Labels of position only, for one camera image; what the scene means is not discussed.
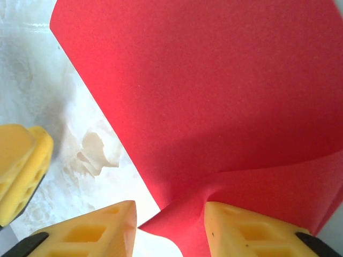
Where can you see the red paper sheet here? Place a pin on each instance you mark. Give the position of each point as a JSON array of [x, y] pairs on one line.
[[201, 93]]

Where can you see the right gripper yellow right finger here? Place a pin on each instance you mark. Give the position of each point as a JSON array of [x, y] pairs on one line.
[[249, 235]]

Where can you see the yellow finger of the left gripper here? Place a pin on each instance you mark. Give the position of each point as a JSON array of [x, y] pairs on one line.
[[29, 160]]

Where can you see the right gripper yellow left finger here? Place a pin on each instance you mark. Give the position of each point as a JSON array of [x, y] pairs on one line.
[[88, 235]]

